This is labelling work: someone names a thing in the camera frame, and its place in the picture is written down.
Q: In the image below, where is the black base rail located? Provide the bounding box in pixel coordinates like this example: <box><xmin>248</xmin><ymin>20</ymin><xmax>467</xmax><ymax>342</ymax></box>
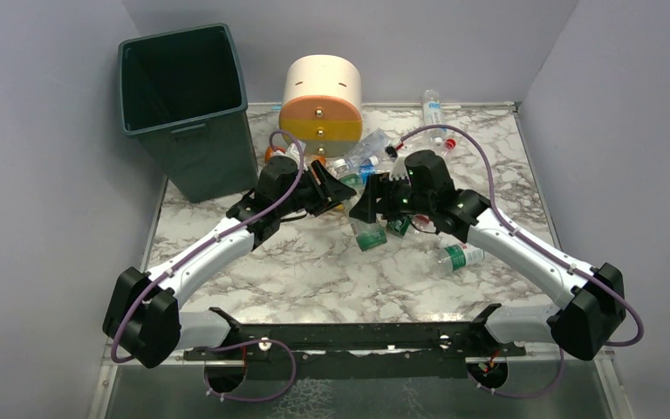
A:
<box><xmin>183</xmin><ymin>315</ymin><xmax>526</xmax><ymax>381</ymax></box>

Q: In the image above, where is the clear bottle blue cap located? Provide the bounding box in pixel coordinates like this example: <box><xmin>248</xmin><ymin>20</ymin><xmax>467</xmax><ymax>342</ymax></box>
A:
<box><xmin>332</xmin><ymin>128</ymin><xmax>389</xmax><ymax>176</ymax></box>

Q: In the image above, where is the green label water bottle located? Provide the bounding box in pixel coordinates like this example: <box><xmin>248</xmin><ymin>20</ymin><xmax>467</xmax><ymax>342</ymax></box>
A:
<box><xmin>435</xmin><ymin>244</ymin><xmax>486</xmax><ymax>274</ymax></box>

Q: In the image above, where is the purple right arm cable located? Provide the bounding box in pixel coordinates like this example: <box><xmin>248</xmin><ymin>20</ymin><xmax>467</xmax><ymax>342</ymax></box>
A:
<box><xmin>386</xmin><ymin>124</ymin><xmax>646</xmax><ymax>400</ymax></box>

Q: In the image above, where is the orange label juice bottle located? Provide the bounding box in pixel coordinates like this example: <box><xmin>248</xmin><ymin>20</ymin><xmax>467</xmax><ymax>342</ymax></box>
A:
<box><xmin>264</xmin><ymin>144</ymin><xmax>326</xmax><ymax>169</ymax></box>

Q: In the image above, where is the dark green plastic bin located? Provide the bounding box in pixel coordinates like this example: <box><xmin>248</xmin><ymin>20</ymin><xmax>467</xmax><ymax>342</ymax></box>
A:
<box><xmin>118</xmin><ymin>24</ymin><xmax>258</xmax><ymax>203</ymax></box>

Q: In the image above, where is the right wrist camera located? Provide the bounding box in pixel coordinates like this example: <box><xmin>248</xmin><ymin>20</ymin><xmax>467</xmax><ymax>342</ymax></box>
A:
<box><xmin>389</xmin><ymin>156</ymin><xmax>409</xmax><ymax>182</ymax></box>

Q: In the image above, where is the green label bottle dark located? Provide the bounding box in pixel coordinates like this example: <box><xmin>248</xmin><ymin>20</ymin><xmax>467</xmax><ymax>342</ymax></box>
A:
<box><xmin>386</xmin><ymin>216</ymin><xmax>413</xmax><ymax>238</ymax></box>

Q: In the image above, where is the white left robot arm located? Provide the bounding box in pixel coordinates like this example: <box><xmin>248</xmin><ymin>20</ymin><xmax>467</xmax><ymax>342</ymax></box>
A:
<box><xmin>102</xmin><ymin>156</ymin><xmax>356</xmax><ymax>368</ymax></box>

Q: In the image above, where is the green jasmine tea bottle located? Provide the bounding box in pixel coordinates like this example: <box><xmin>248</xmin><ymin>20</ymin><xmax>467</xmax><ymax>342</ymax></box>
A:
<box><xmin>332</xmin><ymin>159</ymin><xmax>387</xmax><ymax>251</ymax></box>

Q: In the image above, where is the clear bottle blue white label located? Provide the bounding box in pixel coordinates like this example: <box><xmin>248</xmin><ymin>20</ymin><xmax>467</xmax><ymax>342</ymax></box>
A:
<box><xmin>420</xmin><ymin>90</ymin><xmax>446</xmax><ymax>146</ymax></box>

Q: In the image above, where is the round drawer cabinet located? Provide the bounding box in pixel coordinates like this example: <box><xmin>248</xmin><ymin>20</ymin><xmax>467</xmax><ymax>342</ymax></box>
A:
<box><xmin>278</xmin><ymin>54</ymin><xmax>363</xmax><ymax>157</ymax></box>

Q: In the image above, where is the aluminium frame rail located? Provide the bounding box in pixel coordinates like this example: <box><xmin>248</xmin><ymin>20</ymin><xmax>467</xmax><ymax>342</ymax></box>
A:
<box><xmin>86</xmin><ymin>348</ymin><xmax>211</xmax><ymax>418</ymax></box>

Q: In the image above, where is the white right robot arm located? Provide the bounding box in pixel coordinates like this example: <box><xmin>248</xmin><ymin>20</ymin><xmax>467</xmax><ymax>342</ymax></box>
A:
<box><xmin>349</xmin><ymin>150</ymin><xmax>626</xmax><ymax>361</ymax></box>

